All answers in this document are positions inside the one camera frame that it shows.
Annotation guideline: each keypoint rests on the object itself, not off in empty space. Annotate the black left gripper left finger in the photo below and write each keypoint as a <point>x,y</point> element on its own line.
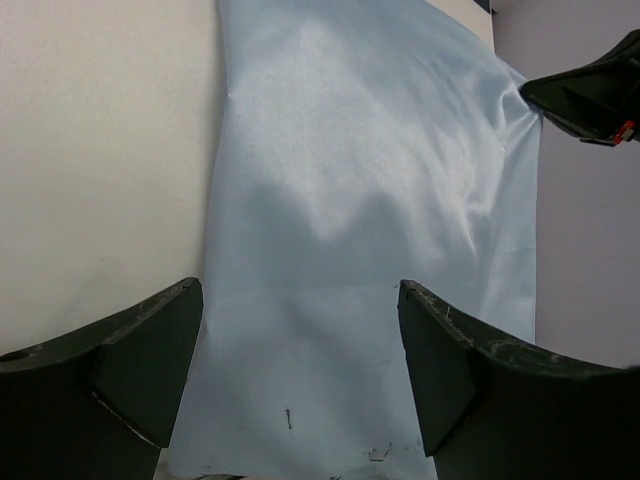
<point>100,402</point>

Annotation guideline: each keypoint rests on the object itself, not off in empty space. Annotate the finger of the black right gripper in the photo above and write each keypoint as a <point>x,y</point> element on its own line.
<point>597,103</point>

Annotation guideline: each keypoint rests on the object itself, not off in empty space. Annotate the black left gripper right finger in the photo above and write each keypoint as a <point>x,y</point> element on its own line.
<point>492,406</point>

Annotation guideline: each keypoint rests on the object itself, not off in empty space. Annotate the light blue pillowcase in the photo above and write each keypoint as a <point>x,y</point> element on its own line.
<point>362,143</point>

